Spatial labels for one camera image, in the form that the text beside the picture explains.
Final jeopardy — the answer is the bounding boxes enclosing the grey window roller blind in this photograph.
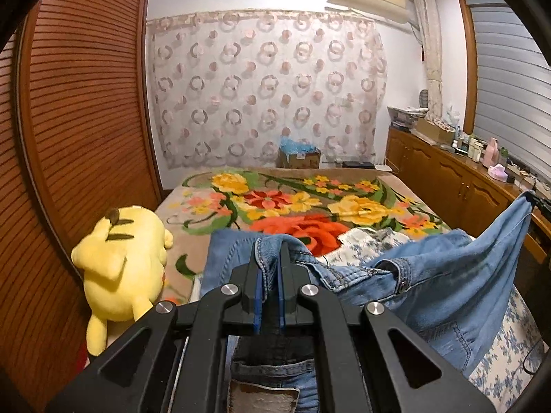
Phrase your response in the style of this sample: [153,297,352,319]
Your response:
[466,0,550,180]

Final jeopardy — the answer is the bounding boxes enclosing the floral fleece bed blanket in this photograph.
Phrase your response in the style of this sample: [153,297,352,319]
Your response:
[156,167,449,305]

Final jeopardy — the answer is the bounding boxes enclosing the pink bottle on cabinet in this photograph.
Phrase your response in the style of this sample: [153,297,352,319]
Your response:
[481,137,500,168]

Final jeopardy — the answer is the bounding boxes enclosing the circle patterned sheer curtain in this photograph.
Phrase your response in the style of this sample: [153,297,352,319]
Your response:
[147,10,387,170]

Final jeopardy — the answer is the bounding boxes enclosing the blue floral white quilt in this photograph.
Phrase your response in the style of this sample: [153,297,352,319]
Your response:
[318,227,548,412]

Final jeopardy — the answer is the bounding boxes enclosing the pink tissue pack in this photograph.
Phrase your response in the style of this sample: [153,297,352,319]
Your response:
[488,164,508,183]

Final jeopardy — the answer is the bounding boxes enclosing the tied beige window drape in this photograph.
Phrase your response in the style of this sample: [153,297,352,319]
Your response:
[413,0,443,119]

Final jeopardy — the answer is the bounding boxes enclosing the wooden sideboard cabinet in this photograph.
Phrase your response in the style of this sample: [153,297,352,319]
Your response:
[386,128,550,296]

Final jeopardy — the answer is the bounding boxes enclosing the brown louvered wooden wardrobe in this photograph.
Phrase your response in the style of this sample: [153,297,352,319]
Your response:
[1,0,162,412]

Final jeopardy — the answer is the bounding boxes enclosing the yellow Pikachu plush toy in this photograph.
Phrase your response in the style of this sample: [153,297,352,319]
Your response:
[71,205,174,357]

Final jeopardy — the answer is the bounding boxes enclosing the blue denim jeans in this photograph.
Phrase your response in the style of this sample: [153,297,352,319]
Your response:
[201,194,532,412]

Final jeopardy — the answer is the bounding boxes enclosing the cardboard box on cabinet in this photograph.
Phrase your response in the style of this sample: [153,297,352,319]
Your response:
[416,118,455,145]

